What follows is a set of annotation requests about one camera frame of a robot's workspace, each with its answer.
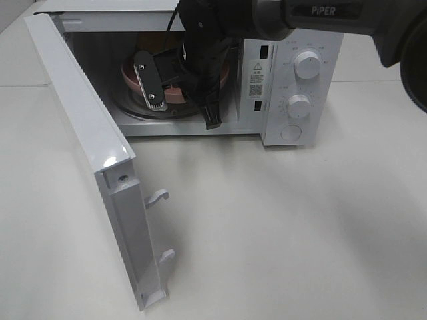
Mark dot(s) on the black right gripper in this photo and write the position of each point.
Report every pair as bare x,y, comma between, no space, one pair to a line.
194,66

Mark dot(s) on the pink round plate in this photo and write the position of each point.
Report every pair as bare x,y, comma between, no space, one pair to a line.
173,95

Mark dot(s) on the white microwave door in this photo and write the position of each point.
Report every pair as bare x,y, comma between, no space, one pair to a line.
109,156

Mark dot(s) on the white timer knob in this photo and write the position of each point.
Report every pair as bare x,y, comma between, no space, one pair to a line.
298,106

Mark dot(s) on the round white door button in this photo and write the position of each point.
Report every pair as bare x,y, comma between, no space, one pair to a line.
291,133

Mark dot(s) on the burger with lettuce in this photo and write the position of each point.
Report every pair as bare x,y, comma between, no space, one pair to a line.
158,41

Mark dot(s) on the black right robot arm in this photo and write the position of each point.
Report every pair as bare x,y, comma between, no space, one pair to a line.
398,29

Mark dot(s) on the glass microwave turntable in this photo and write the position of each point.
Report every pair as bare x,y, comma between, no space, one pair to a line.
136,107

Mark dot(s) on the white warning label sticker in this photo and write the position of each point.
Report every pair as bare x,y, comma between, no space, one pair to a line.
257,69

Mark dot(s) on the white microwave oven body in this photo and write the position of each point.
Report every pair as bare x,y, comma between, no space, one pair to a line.
103,34

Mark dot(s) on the upper white power knob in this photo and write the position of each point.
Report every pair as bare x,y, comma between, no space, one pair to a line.
307,65

